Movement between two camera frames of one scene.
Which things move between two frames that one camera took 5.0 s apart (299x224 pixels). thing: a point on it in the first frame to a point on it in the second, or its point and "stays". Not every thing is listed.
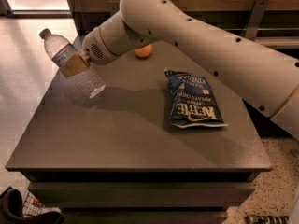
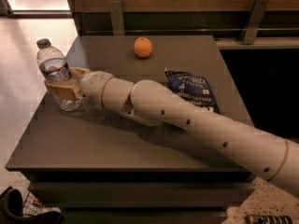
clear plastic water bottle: [58, 49] to [54, 67]
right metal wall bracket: [256, 18] stays
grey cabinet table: [115, 158] stays
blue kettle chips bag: [192, 101] stays
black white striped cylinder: [267, 219] stays
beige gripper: [93, 48] to [92, 88]
